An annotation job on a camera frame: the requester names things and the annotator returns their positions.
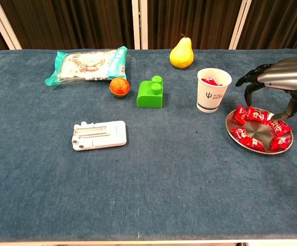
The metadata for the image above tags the yellow pear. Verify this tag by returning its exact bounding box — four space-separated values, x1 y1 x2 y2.
169 33 194 69

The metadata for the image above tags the white folding phone stand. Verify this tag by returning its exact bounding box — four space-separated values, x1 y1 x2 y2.
71 120 128 152

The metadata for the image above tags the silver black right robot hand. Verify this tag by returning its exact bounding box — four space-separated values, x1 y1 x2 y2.
235 56 297 121

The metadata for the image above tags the blue felt table cloth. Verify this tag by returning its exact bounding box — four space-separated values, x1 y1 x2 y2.
0 49 297 242

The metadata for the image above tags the green toy block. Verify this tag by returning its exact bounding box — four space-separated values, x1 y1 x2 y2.
136 75 164 109

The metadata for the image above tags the teal noodle packet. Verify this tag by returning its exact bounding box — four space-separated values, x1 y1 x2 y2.
45 46 128 87

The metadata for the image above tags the white paper cup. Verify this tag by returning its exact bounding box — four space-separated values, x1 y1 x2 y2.
196 67 233 114

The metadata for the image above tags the white frame post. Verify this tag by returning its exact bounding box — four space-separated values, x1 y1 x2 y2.
140 0 149 50
0 0 23 50
228 0 253 50
131 0 141 50

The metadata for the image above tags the orange ball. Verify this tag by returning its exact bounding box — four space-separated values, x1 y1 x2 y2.
109 77 131 98

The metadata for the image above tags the round metal plate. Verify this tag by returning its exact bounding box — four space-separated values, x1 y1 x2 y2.
224 107 294 155

